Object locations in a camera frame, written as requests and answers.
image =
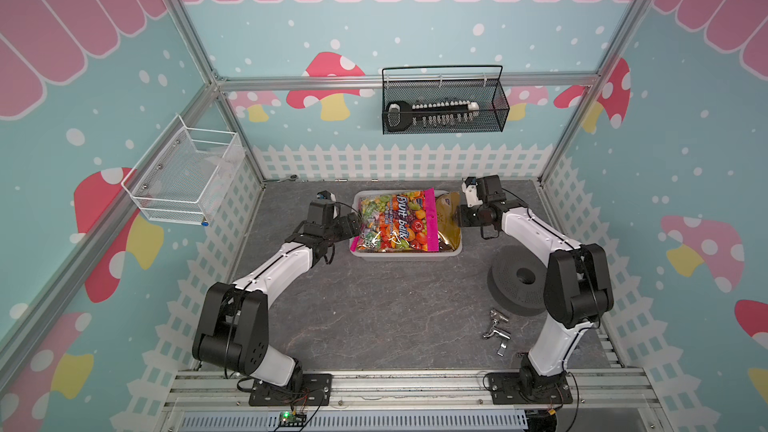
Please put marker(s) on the pink fruit chewy candy bag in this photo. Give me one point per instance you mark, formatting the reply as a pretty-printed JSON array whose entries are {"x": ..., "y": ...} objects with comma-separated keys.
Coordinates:
[{"x": 397, "y": 222}]

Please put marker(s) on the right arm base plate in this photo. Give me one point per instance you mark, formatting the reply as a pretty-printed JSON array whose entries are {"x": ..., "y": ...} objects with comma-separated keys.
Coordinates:
[{"x": 525, "y": 387}]

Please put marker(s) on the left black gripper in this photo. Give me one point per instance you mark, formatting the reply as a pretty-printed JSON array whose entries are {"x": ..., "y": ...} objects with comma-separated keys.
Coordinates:
[{"x": 354, "y": 230}]

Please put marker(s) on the large gold red candy bag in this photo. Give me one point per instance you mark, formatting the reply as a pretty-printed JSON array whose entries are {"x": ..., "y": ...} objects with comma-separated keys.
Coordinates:
[{"x": 448, "y": 229}]

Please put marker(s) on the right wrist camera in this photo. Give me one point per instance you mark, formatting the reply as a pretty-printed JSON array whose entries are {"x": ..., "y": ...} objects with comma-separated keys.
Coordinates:
[{"x": 470, "y": 191}]

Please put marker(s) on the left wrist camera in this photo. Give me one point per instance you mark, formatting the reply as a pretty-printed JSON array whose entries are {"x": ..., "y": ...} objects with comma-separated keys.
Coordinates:
[{"x": 326, "y": 195}]

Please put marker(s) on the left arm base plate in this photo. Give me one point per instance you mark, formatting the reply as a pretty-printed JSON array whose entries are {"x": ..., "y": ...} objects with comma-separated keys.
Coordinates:
[{"x": 311, "y": 390}]

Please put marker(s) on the black socket tool set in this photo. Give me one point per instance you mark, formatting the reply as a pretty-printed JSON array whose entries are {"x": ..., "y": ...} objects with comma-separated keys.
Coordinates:
[{"x": 400, "y": 116}]

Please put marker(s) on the dark round disc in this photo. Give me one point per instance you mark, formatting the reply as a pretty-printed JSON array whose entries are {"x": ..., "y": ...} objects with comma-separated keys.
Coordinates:
[{"x": 516, "y": 281}]

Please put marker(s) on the black wire wall basket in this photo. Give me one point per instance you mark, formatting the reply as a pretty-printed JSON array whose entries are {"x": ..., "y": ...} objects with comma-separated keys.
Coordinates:
[{"x": 443, "y": 99}]

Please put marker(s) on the small circuit board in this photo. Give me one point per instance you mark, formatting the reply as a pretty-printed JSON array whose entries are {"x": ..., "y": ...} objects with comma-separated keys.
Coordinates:
[{"x": 292, "y": 419}]

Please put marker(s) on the silver metal clamp parts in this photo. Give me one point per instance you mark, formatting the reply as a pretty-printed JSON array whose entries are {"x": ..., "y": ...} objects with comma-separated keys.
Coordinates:
[{"x": 496, "y": 330}]

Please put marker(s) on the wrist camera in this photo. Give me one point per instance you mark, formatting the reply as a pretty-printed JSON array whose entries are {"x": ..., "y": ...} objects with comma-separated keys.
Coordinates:
[
  {"x": 326, "y": 195},
  {"x": 470, "y": 191}
]

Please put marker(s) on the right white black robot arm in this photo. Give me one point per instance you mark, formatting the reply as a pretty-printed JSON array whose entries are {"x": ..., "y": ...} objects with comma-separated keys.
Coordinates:
[{"x": 577, "y": 285}]

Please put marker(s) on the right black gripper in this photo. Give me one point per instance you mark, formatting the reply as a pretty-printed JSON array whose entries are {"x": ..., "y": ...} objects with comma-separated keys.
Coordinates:
[{"x": 462, "y": 216}]

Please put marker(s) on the white plastic basket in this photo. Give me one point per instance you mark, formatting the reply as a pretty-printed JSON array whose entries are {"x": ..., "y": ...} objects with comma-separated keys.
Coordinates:
[{"x": 409, "y": 256}]

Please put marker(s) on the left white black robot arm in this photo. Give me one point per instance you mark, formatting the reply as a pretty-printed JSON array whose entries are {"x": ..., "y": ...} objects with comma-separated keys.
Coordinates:
[{"x": 233, "y": 328}]

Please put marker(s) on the white wire wall basket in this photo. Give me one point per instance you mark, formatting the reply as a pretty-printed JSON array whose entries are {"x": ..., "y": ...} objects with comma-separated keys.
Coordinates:
[{"x": 186, "y": 175}]

